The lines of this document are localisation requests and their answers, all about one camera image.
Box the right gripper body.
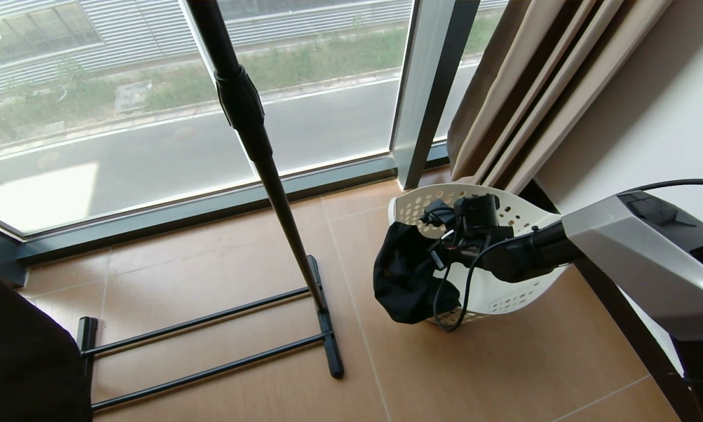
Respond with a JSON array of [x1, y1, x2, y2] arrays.
[[422, 199, 515, 273]]

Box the black garment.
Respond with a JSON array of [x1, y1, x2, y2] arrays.
[[373, 222, 462, 325]]

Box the black shorts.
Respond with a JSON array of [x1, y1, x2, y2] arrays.
[[0, 261, 93, 422]]

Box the white laundry basket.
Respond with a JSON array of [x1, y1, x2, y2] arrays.
[[388, 183, 569, 326]]

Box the black clothes rack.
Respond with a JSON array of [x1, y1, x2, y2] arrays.
[[77, 0, 345, 412]]

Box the beige curtain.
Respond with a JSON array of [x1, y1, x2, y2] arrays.
[[448, 0, 671, 197]]

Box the window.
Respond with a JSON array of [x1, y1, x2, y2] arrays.
[[0, 0, 507, 288]]

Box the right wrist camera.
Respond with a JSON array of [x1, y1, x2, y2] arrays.
[[454, 195, 501, 232]]

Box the black cable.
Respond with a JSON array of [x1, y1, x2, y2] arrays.
[[432, 234, 504, 333], [627, 178, 703, 194]]

